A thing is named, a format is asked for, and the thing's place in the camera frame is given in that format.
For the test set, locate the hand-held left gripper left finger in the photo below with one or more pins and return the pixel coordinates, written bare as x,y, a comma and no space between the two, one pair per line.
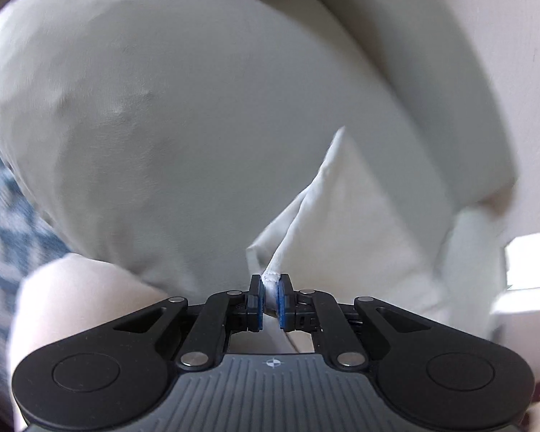
254,315

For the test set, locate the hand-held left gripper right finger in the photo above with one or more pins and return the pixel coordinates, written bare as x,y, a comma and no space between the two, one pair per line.
284,312

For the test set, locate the white script-print t-shirt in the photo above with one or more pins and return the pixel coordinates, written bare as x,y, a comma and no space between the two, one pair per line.
342,225

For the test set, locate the beige cloth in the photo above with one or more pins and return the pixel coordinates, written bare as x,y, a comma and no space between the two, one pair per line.
85,297

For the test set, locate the grey sofa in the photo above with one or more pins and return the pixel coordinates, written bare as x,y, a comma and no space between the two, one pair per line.
162,121

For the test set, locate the window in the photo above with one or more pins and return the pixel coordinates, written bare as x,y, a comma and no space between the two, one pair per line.
528,270

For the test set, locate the blue patterned rug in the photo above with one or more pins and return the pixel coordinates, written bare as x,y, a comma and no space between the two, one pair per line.
9,234

